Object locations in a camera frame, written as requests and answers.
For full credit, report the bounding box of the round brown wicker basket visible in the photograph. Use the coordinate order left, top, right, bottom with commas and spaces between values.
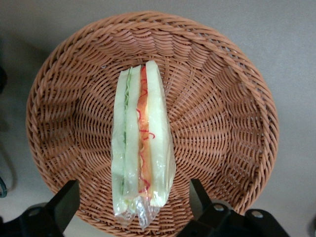
25, 10, 280, 235

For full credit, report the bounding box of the triangular sandwich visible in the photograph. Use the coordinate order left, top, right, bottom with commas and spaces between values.
110, 60, 176, 230

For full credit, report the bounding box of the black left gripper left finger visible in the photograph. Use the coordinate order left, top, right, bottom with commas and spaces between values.
37, 179, 81, 237

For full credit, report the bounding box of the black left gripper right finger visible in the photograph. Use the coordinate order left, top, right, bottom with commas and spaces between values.
189, 178, 237, 237

